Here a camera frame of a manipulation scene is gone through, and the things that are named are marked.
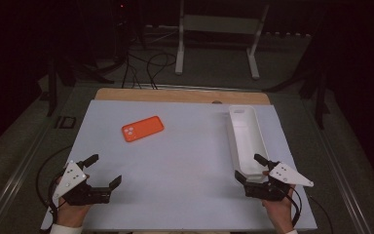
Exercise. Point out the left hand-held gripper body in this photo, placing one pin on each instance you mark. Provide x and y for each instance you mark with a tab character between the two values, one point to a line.
78	191

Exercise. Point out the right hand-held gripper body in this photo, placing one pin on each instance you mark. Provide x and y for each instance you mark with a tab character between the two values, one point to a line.
285	177

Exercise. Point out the white plastic container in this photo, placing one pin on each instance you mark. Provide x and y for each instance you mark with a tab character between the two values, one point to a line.
248	139

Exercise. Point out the orange phone case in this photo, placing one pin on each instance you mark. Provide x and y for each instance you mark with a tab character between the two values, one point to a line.
142	128

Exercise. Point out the person's left hand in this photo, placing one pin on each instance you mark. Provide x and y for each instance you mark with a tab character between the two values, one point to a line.
71	214

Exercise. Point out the person's right hand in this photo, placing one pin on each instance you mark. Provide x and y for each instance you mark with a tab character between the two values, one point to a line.
280	213

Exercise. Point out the black square floor plate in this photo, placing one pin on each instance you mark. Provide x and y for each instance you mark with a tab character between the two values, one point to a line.
67	122

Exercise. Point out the black upright stand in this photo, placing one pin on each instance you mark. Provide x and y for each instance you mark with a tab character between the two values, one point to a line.
52	91

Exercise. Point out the black stand with long legs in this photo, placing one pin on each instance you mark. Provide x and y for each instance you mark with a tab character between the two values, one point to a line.
319	104

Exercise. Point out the black tripod stand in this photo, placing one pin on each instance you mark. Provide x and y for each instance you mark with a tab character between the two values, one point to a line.
97	76

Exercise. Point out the white metal stand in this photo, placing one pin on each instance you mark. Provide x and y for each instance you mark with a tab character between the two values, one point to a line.
179	48

